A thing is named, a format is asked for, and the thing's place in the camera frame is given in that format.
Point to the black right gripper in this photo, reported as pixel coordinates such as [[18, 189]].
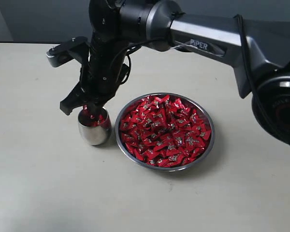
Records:
[[106, 71]]

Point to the red candy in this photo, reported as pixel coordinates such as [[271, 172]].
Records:
[[85, 108]]

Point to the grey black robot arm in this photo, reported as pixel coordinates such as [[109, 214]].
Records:
[[258, 52]]

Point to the stainless steel cup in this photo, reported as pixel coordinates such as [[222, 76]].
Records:
[[95, 135]]

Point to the steel bowl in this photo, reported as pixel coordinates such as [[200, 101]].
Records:
[[132, 105]]

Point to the pile of red wrapped candies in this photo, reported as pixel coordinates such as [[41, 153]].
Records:
[[164, 132]]

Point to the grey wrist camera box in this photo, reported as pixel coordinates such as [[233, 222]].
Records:
[[77, 48]]

